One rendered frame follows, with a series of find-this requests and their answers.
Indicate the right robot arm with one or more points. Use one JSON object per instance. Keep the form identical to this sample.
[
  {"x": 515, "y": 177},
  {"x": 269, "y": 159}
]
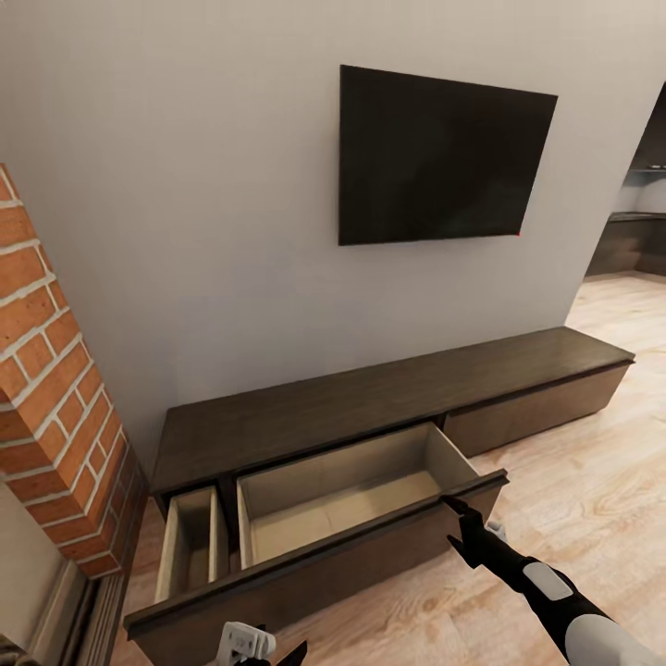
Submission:
[{"x": 582, "y": 632}]

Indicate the wood fireplace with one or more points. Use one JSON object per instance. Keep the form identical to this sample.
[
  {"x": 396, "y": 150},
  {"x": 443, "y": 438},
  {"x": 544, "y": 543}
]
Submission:
[{"x": 51, "y": 613}]

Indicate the wall mounted tv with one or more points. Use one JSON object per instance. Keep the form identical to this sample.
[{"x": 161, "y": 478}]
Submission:
[{"x": 424, "y": 159}]

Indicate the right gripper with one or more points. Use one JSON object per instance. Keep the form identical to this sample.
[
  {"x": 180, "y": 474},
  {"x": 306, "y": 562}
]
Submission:
[{"x": 478, "y": 545}]

